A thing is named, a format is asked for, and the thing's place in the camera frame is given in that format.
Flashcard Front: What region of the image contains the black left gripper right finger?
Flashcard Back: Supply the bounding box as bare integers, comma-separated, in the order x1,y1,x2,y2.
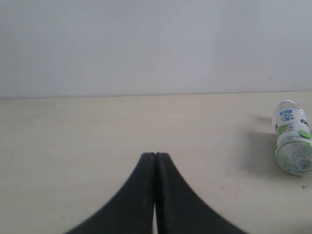
155,153,245,234

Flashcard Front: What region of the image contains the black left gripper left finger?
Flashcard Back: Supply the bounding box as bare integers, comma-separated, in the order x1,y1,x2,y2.
68,153,156,234

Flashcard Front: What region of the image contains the lime label clear bottle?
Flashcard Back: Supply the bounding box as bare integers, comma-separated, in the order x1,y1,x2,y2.
272,100,312,176

